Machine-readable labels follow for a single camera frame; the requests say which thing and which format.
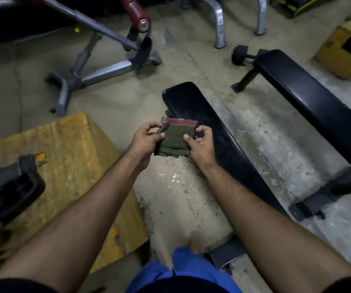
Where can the person's left hand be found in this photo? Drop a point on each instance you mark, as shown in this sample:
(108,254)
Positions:
(140,146)

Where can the person's right hand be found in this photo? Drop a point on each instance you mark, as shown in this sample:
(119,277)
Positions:
(203,151)

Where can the person's right thumb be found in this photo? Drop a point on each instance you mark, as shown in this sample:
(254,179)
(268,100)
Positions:
(189,140)

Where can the person's left thumb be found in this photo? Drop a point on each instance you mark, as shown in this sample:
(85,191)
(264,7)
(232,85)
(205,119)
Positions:
(157,136)

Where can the green cloth red edge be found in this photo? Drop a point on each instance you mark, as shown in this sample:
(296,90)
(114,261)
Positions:
(174,138)

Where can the person's left forearm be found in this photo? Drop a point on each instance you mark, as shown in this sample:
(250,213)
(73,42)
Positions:
(71,228)

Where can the person's right forearm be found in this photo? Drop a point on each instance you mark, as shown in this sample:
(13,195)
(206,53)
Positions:
(270,234)

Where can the black padded flat bench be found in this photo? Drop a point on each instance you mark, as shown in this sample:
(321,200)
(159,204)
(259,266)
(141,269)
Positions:
(313,100)
(221,143)

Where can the large yellow wooden box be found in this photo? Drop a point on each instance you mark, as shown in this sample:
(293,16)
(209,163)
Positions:
(71,155)

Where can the black dumbbell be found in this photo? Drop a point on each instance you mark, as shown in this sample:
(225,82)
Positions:
(239,54)

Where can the person's foot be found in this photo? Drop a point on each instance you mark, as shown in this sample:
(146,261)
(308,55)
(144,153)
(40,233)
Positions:
(197,242)

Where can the grey metal machine legs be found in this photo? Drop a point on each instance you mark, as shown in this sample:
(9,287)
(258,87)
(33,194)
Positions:
(219,24)

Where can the person's blue trousers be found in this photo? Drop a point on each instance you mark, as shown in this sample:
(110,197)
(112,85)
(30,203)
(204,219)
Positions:
(187,268)

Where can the person's black shirt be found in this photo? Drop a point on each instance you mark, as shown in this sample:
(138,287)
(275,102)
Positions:
(181,285)

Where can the small yellow wooden box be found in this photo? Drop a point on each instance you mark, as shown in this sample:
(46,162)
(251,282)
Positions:
(346,48)

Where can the grey bench frame red pads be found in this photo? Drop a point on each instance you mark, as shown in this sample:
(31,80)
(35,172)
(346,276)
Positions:
(102,70)

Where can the yellow black frame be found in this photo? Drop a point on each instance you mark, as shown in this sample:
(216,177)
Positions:
(296,4)

